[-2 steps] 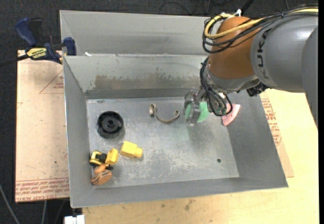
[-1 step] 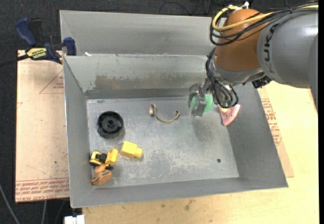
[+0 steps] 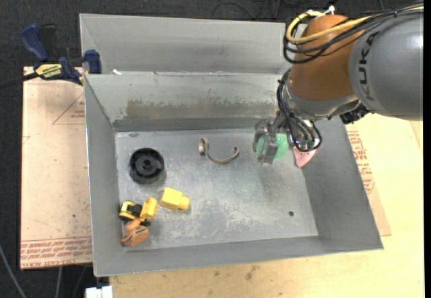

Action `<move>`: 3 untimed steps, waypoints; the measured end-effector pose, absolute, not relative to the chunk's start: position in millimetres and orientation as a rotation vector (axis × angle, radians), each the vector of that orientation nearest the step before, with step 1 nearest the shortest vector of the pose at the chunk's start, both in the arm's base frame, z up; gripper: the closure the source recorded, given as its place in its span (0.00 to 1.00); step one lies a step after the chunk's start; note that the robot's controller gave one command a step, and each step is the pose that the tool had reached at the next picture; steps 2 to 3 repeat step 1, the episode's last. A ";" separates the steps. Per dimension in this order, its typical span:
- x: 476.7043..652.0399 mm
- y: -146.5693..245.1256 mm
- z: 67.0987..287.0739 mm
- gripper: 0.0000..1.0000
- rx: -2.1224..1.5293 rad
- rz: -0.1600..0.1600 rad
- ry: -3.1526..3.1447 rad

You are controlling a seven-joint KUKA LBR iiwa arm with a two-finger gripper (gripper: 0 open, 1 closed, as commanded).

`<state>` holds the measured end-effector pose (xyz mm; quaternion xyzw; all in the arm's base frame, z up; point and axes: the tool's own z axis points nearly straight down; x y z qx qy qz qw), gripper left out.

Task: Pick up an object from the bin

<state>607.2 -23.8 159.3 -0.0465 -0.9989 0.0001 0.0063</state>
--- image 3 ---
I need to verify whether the grey metal bin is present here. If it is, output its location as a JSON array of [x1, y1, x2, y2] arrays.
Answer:
[[79, 13, 384, 278]]

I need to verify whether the black round wheel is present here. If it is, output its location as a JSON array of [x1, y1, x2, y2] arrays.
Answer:
[[129, 147, 167, 186]]

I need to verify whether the yellow toy truck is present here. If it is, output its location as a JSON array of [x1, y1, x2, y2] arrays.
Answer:
[[118, 196, 159, 223]]

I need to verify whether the yellow block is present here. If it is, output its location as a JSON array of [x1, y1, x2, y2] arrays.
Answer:
[[159, 187, 191, 212]]

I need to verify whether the green ball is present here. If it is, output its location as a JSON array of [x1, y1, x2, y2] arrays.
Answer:
[[255, 131, 291, 163]]

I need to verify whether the brown cardboard board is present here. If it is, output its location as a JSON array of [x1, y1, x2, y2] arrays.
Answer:
[[20, 66, 392, 270]]

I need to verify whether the brown rubber band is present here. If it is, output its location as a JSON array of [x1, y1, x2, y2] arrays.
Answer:
[[198, 137, 240, 165]]

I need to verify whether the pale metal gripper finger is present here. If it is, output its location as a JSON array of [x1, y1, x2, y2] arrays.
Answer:
[[253, 120, 269, 153], [258, 137, 281, 166]]

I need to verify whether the pink triangular piece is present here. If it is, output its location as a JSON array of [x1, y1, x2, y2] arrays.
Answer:
[[292, 147, 318, 168]]

